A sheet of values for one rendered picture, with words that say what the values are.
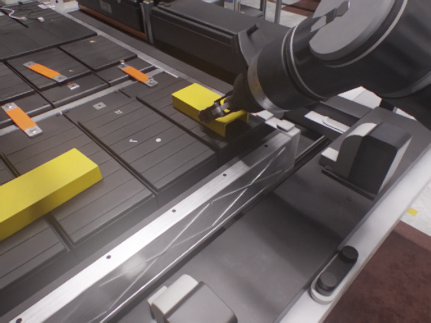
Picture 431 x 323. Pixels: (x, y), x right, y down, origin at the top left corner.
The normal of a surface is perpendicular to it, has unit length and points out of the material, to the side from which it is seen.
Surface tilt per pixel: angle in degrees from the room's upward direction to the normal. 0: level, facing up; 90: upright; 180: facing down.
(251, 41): 50
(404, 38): 81
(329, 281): 0
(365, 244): 0
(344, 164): 90
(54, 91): 0
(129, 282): 90
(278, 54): 63
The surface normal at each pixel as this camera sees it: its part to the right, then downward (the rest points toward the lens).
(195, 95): -0.02, -0.74
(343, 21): -0.83, -0.27
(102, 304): 0.69, 0.47
